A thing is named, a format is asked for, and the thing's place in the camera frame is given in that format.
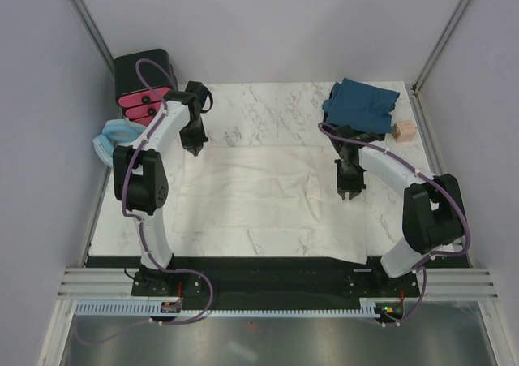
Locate small pink cube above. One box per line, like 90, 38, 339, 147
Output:
392, 120, 417, 143

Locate purple cable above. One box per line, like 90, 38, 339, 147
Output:
318, 122, 471, 329
72, 58, 216, 345

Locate folded teal t shirt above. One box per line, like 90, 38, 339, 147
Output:
322, 78, 400, 134

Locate white t shirt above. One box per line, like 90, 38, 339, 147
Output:
171, 146, 367, 264

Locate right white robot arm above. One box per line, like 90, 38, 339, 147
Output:
320, 123, 468, 296

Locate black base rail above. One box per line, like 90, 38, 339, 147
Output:
84, 255, 471, 326

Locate black pink drawer box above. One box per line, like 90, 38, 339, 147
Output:
114, 49, 178, 126

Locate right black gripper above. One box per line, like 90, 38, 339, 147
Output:
335, 158, 366, 199

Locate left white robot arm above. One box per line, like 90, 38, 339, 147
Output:
113, 81, 213, 295

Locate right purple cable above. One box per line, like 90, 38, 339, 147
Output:
318, 122, 471, 329

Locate white slotted cable duct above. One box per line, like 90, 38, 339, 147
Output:
74, 299, 380, 318

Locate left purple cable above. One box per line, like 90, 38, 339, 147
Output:
72, 58, 216, 345

